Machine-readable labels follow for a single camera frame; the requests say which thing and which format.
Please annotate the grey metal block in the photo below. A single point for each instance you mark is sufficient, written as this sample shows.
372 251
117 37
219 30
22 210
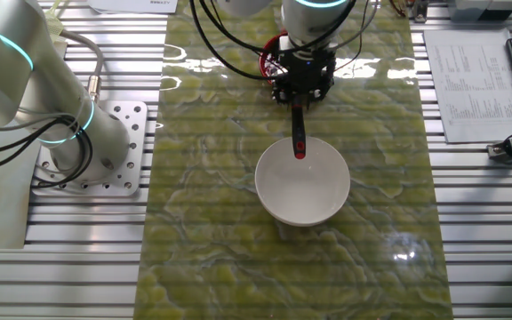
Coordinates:
482 9

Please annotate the printed table paper sheet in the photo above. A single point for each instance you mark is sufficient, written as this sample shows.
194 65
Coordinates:
474 84

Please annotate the yellow-green fly swatter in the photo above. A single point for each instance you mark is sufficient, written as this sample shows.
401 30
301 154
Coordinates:
55 22

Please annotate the green marble pattern mat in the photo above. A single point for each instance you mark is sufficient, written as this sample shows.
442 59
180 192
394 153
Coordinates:
238 222

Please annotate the red bowl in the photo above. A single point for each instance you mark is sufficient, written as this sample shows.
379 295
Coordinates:
266 55

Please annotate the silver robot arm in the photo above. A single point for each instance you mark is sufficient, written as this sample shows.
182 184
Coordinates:
60 111

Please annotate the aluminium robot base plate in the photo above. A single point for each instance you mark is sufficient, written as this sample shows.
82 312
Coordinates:
127 133

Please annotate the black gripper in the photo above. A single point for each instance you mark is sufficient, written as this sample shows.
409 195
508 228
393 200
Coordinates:
307 66

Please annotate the small metal bracket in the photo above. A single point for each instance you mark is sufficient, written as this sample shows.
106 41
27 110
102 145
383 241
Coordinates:
419 11

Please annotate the white bowl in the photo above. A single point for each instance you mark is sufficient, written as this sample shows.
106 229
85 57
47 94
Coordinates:
302 186

